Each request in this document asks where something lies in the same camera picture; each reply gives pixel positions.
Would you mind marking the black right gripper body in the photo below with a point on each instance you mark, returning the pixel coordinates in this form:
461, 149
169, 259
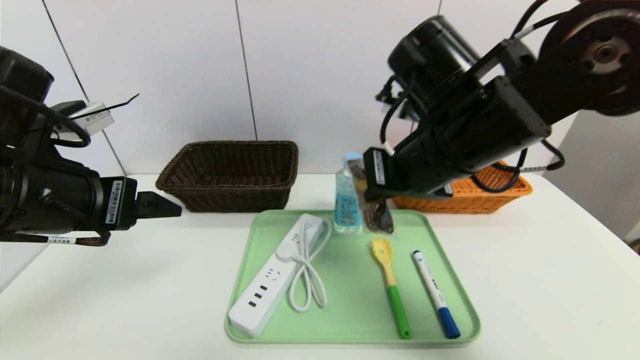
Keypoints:
376, 171

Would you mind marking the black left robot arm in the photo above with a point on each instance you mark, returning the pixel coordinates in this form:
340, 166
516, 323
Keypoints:
40, 200

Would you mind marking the white marker blue cap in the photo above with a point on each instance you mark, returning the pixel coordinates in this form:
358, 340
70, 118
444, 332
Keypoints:
435, 290

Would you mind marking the light green plastic tray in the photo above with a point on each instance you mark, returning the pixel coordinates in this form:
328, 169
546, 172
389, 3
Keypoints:
350, 310

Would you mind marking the dark snack packet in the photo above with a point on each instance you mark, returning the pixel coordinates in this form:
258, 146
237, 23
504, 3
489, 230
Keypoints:
378, 217

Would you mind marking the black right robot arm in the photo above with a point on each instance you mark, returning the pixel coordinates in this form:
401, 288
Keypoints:
500, 120

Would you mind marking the dark brown wicker basket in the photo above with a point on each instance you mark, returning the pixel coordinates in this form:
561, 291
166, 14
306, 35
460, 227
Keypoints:
230, 175

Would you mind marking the white power strip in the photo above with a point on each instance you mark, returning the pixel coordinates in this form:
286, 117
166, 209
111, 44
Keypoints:
270, 285

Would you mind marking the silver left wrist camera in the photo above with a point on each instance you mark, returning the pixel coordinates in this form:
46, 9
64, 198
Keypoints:
95, 120

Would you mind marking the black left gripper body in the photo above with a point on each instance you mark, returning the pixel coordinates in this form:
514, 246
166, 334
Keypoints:
120, 202

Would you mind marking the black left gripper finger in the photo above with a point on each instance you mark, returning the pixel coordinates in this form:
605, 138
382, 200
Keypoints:
157, 206

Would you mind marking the thin black zip tie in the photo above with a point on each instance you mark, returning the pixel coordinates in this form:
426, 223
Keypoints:
122, 102

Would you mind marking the orange wicker basket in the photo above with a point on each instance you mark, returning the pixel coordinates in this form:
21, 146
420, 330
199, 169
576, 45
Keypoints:
480, 200

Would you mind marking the clear water bottle blue label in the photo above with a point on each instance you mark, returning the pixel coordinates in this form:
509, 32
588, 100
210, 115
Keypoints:
346, 205

